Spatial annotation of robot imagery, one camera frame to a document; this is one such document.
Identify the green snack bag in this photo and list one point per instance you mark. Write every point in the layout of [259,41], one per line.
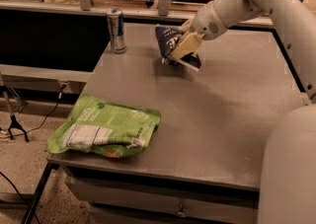
[103,128]

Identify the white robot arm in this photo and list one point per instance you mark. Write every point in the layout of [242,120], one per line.
[288,175]

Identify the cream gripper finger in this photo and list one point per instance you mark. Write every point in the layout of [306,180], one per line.
[188,43]
[185,26]

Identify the silver blue energy drink can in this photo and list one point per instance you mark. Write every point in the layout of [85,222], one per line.
[116,30]

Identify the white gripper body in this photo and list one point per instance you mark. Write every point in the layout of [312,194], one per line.
[207,23]

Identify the blue Kettle chip bag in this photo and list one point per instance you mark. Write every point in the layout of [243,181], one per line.
[167,38]

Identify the grey table drawer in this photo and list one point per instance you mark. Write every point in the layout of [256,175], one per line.
[113,202]

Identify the black table leg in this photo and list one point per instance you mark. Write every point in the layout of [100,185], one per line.
[32,205]

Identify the black tripod stand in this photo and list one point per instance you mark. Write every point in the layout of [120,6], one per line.
[14,124]

